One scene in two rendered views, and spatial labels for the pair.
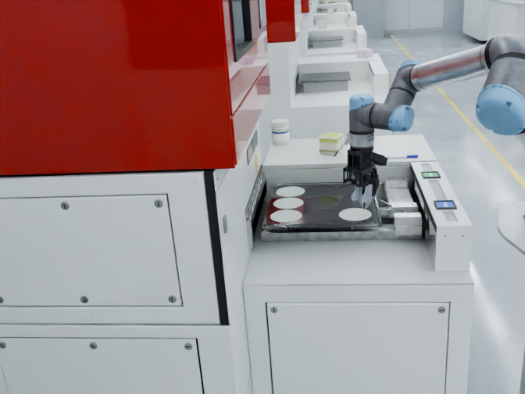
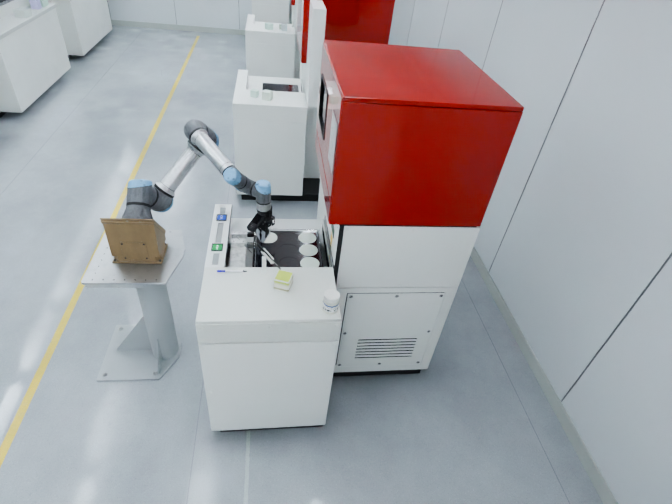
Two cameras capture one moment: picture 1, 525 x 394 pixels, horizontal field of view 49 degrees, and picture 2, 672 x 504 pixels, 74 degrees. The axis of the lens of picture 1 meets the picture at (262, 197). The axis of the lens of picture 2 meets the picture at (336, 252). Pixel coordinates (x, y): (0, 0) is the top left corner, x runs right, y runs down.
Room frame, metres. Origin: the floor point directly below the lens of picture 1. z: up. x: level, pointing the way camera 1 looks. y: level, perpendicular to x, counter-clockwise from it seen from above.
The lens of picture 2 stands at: (3.61, -0.54, 2.41)
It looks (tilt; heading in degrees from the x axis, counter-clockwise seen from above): 39 degrees down; 161
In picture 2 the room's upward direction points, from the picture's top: 7 degrees clockwise
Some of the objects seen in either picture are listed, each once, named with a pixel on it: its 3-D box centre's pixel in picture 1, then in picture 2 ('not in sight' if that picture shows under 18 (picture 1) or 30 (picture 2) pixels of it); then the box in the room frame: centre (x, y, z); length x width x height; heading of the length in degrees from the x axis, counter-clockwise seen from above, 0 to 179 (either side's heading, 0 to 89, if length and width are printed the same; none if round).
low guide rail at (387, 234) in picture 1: (340, 234); not in sight; (1.66, -0.24, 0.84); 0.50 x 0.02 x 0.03; 82
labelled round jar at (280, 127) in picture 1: (280, 131); (331, 301); (2.31, -0.09, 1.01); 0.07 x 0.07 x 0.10
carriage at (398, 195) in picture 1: (401, 208); (238, 256); (1.77, -0.46, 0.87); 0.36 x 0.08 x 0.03; 172
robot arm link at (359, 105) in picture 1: (362, 113); (262, 191); (1.70, -0.32, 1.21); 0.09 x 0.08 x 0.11; 48
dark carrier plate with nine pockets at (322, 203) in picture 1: (320, 202); (288, 250); (1.79, -0.19, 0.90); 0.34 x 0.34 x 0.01; 82
